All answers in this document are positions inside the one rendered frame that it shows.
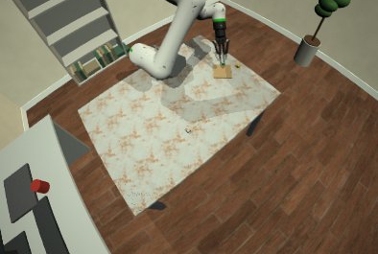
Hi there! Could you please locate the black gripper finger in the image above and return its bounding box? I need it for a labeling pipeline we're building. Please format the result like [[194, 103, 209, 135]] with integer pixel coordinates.
[[212, 39, 223, 63], [222, 39, 230, 63]]

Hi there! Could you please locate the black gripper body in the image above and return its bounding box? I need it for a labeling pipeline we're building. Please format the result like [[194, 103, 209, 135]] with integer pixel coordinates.
[[215, 30, 226, 44]]

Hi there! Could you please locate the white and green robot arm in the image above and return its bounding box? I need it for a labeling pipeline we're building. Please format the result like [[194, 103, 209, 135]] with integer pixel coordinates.
[[129, 0, 226, 80]]

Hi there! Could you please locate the tan square mat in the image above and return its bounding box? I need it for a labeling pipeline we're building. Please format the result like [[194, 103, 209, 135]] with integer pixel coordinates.
[[213, 64, 232, 79]]

